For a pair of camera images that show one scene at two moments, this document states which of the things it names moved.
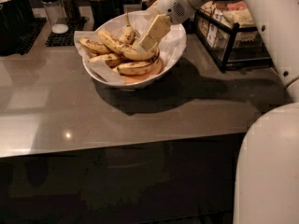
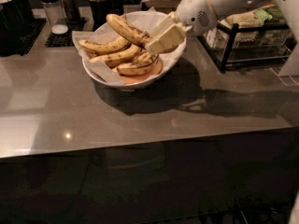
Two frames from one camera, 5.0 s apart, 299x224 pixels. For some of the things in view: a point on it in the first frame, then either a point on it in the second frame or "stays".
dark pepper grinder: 69,2 stays
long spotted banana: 129,50 → 135,33
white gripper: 172,4 → 195,13
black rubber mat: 57,39 stays
